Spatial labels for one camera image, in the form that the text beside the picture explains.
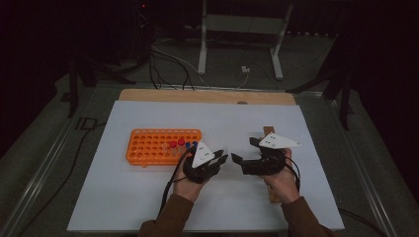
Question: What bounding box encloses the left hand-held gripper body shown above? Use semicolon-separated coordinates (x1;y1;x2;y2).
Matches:
183;141;221;185

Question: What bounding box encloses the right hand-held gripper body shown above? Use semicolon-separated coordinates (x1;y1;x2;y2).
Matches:
241;132;301;177

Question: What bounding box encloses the wooden test tube rack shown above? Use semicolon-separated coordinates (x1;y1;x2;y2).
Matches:
262;125;288;204

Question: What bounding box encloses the orange test tube rack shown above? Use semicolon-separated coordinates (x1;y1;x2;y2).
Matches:
126;128;203;168

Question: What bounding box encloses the person's left hand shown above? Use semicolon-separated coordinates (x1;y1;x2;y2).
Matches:
173;162;206;202

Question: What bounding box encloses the person's right hand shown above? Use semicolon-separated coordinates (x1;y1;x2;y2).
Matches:
261;147;301;204

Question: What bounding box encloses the white table mat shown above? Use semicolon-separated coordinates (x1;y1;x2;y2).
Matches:
66;100;345;233

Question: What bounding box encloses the black tripod stand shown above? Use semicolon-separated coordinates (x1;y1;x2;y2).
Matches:
286;62;355;131
60;55;136;119

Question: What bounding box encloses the white metal stand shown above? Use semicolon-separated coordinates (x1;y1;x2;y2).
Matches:
197;0;294;81

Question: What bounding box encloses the dark equipment rack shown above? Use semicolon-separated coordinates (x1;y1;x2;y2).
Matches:
129;0;156;63

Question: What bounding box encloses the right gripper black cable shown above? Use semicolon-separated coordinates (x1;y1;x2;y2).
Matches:
285;156;302;193

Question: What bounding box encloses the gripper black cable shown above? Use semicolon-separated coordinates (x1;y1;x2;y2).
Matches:
285;156;302;193
157;147;196;218

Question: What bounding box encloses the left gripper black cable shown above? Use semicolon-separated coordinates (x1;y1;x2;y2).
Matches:
157;147;196;218

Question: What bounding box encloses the black floor cable bundle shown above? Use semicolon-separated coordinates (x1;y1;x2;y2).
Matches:
147;45;196;92

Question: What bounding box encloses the aluminium floor rail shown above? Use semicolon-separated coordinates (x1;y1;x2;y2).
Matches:
0;86;100;237
324;95;399;237

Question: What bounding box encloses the white floor cable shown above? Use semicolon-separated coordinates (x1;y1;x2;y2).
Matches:
151;43;250;89

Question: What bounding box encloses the long black floor cable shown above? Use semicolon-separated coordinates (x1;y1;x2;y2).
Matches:
16;121;108;237
338;207;388;237

